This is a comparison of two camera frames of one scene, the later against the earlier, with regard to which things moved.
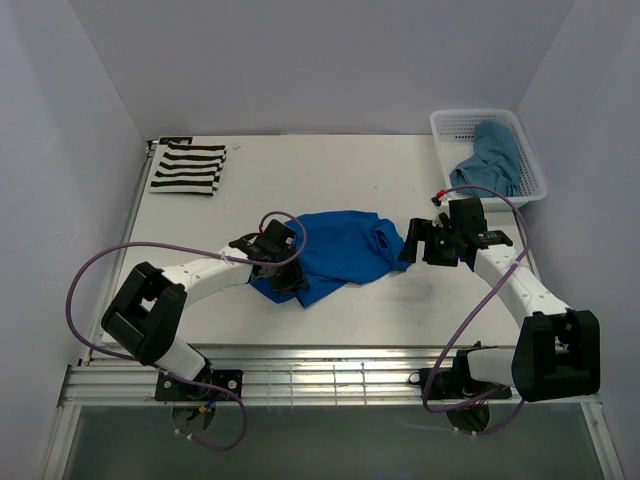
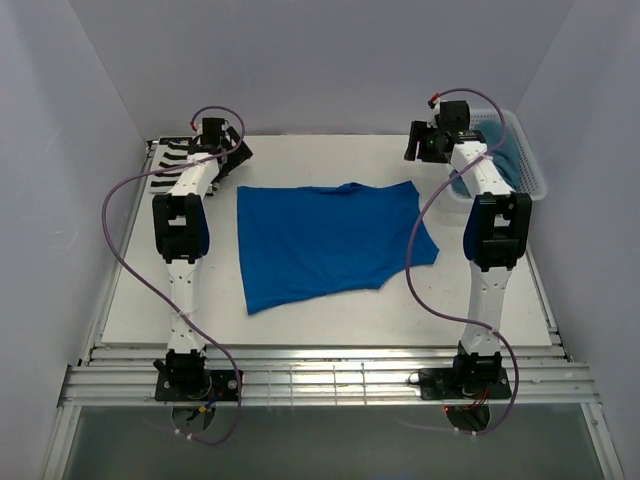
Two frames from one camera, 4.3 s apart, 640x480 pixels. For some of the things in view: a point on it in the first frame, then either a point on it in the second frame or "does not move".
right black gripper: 424,230 to 416,135
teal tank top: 495,164 does not move
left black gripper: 295,277 to 240,154
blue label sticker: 166,140 does not move
